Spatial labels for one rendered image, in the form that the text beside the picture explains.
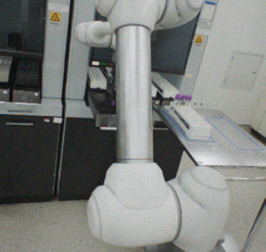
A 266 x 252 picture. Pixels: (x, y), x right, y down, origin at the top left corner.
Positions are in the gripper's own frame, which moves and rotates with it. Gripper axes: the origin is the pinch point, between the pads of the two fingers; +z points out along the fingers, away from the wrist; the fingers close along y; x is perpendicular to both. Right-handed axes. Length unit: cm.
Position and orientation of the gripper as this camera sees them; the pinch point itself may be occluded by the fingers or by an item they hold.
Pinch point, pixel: (114, 98)
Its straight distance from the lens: 156.5
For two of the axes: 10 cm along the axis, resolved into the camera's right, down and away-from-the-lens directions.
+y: -9.4, -0.4, -3.3
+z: -1.8, 9.0, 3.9
